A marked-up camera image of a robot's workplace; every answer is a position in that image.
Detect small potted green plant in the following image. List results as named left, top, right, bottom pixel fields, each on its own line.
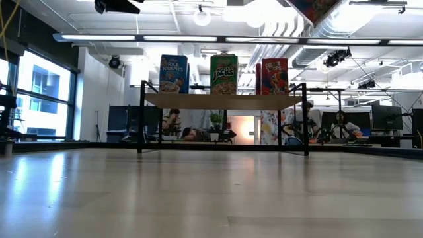
left=209, top=111, right=225, bottom=142

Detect black ceiling spotlight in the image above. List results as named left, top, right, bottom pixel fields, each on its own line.
left=323, top=48, right=352, bottom=69
left=358, top=79, right=377, bottom=90

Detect black metal station frame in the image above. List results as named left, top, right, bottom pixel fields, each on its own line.
left=309, top=86, right=423, bottom=139

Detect floral patterned partition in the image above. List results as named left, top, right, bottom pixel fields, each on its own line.
left=260, top=107, right=296, bottom=146

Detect black overhead beam with lights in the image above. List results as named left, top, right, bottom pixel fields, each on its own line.
left=52, top=32, right=423, bottom=47

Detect wooden shelf black metal legs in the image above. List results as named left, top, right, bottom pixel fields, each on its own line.
left=137, top=80, right=310, bottom=157

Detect yellow cable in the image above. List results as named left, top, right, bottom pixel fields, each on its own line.
left=0, top=0, right=21, bottom=63

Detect person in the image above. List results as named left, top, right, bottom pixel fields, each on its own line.
left=161, top=108, right=182, bottom=137
left=301, top=100, right=324, bottom=141
left=180, top=126, right=211, bottom=142
left=329, top=110, right=362, bottom=141

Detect silver ventilation duct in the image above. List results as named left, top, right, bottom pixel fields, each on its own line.
left=290, top=13, right=356, bottom=69

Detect black computer monitor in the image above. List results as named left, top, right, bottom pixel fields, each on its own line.
left=371, top=104, right=404, bottom=131

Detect green Apple Jacks cereal box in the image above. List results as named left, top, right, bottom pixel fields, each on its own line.
left=210, top=54, right=239, bottom=95

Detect dark office partition panel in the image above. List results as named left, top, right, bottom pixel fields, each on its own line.
left=107, top=104, right=163, bottom=134

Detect round white pendant lamp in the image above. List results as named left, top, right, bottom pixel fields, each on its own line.
left=192, top=3, right=213, bottom=28

